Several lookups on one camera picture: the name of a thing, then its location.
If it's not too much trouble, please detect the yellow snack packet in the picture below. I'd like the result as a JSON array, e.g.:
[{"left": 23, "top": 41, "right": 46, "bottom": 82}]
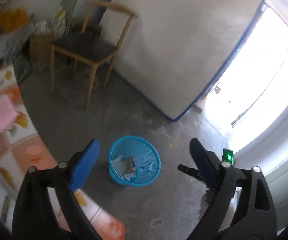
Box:
[{"left": 123, "top": 157, "right": 136, "bottom": 180}]

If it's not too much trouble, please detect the clear printed plastic wrapper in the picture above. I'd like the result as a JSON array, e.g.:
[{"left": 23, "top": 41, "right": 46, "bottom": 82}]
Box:
[{"left": 112, "top": 155, "right": 124, "bottom": 178}]

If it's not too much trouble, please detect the blue plastic waste basket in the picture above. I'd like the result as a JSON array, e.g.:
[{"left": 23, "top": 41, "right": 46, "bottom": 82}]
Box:
[{"left": 108, "top": 135, "right": 161, "bottom": 187}]

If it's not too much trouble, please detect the patterned vinyl tablecloth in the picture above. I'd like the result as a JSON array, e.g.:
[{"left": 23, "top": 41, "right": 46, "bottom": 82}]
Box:
[{"left": 0, "top": 65, "right": 125, "bottom": 239}]

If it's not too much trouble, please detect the white mattress blue trim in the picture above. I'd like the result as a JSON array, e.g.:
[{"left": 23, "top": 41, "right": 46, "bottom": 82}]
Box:
[{"left": 114, "top": 0, "right": 263, "bottom": 121}]

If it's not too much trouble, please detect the wooden chair black seat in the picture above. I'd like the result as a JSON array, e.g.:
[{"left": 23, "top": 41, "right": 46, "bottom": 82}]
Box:
[{"left": 50, "top": 0, "right": 139, "bottom": 109}]

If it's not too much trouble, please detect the cardboard box on floor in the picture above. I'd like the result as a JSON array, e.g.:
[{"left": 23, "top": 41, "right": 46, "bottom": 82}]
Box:
[{"left": 30, "top": 33, "right": 53, "bottom": 63}]

